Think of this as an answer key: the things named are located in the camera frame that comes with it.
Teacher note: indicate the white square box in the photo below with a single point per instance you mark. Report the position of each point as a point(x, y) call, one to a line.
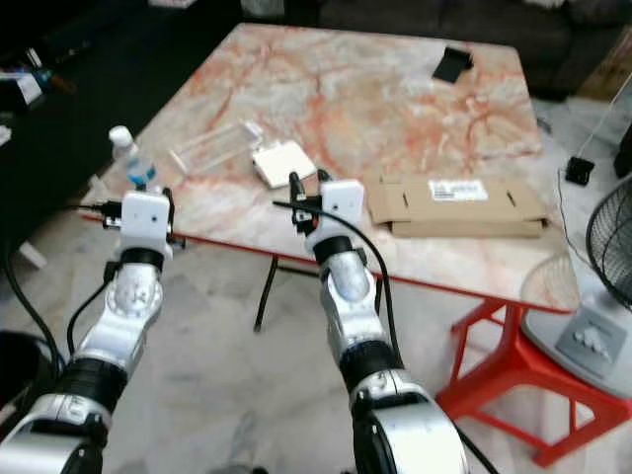
point(283, 163)

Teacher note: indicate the blue folding umbrella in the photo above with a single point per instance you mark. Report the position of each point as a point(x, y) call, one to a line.
point(44, 77)

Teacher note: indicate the pink marble table red frame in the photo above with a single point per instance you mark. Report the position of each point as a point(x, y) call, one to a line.
point(355, 99)

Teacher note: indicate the black box white label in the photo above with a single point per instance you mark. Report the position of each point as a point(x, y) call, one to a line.
point(20, 89)

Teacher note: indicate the black power adapter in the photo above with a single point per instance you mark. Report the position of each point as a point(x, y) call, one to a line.
point(580, 170)

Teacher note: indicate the white standing fan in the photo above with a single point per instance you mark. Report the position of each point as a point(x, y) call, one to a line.
point(592, 336)

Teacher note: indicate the flat brown cardboard box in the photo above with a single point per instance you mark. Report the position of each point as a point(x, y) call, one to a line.
point(464, 207)

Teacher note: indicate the clear plastic box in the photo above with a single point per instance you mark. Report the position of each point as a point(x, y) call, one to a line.
point(217, 148)

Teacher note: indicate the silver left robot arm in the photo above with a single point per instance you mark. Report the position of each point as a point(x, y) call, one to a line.
point(128, 316)

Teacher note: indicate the small black pouch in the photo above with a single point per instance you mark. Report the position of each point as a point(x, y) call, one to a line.
point(452, 64)

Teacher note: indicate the dark sofa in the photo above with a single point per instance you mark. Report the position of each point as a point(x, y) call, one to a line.
point(434, 18)

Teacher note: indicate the black low cabinet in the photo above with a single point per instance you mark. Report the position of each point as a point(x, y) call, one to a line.
point(79, 128)

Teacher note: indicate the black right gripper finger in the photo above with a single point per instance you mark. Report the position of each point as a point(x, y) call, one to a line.
point(296, 188)
point(323, 184)

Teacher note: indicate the clear water bottle blue label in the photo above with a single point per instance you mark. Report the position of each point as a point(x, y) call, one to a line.
point(136, 163)

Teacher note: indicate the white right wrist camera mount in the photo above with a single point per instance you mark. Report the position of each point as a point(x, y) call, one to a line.
point(344, 202)

